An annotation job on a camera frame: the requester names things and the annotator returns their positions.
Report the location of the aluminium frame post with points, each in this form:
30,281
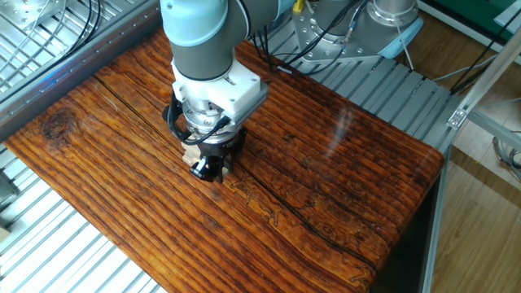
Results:
490,75

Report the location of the grey aluminium side beam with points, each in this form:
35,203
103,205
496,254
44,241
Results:
81,63

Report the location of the silver perforated plate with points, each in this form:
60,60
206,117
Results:
20,10

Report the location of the wooden Jenga block tower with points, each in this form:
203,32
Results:
189,156

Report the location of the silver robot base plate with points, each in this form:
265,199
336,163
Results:
325,51

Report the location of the aluminium frame rail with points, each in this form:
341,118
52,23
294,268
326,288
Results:
496,131

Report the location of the wood grain table cover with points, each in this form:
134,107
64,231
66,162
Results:
285,183

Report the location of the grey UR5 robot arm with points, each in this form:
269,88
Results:
203,57

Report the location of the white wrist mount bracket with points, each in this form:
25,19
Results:
236,91

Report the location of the silver corner bracket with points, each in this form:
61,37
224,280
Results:
458,118

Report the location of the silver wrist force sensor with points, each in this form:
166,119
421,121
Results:
203,116

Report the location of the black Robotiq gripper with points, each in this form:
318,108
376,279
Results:
221,150

